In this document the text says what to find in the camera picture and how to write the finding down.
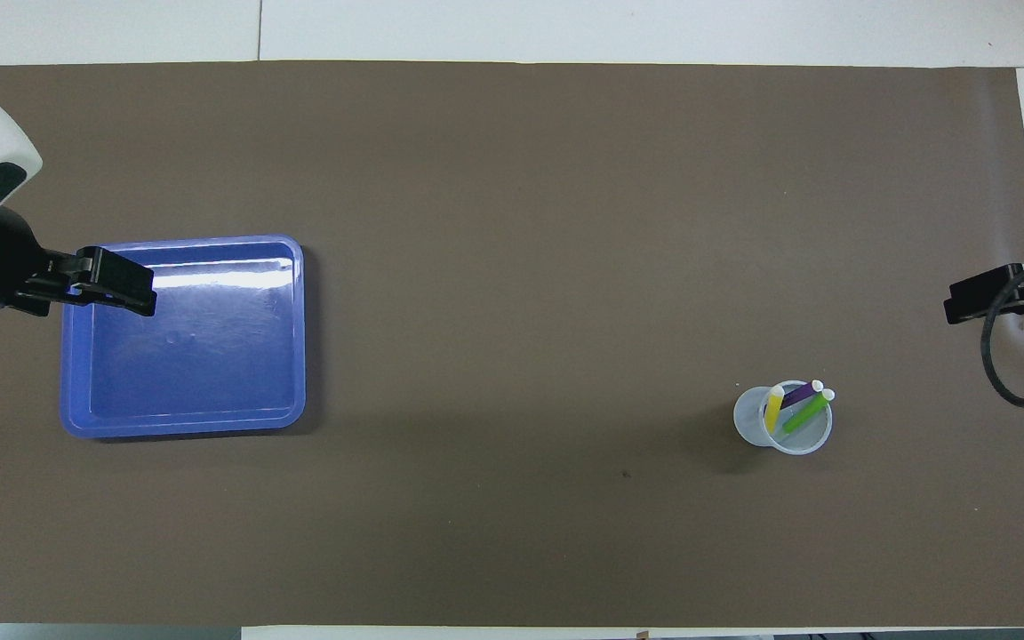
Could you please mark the purple pen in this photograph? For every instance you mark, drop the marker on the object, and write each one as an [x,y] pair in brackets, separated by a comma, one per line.
[798,396]

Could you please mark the green pen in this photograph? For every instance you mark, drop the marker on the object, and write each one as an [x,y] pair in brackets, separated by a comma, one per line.
[801,418]

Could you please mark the yellow pen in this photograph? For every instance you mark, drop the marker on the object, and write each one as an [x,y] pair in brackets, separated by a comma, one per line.
[773,411]

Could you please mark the blue plastic tray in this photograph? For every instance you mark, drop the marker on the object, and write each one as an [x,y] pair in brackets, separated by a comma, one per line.
[210,356]

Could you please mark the clear plastic cup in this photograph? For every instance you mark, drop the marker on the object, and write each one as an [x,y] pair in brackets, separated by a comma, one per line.
[750,422]

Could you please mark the brown table mat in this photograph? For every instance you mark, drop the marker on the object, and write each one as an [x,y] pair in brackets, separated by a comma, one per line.
[512,267]

